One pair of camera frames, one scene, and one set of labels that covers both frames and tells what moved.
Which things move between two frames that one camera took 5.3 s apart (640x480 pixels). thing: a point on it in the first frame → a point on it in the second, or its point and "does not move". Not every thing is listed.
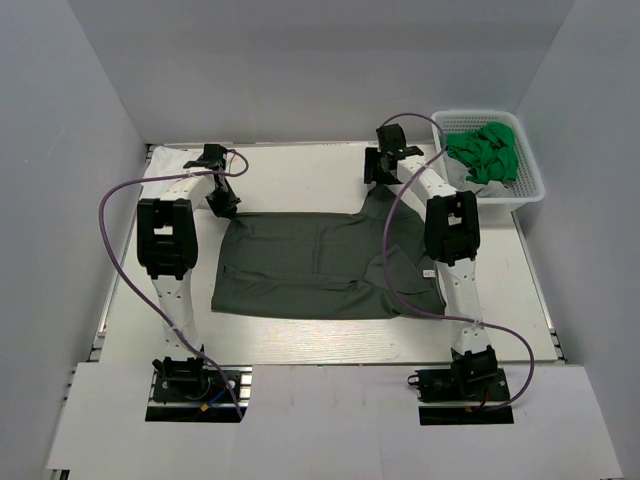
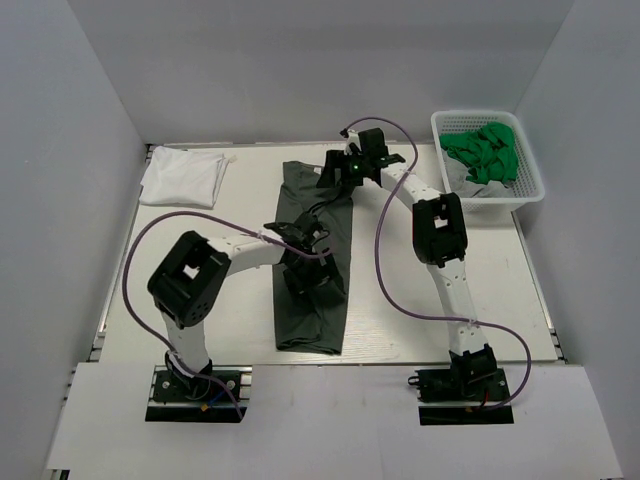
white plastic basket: x=485 y=151 does not move
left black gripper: x=229 y=209 → x=322 y=275
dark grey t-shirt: x=328 y=265 → x=317 y=227
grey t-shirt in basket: x=456 y=173 does not move
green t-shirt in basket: x=490 y=152 does not move
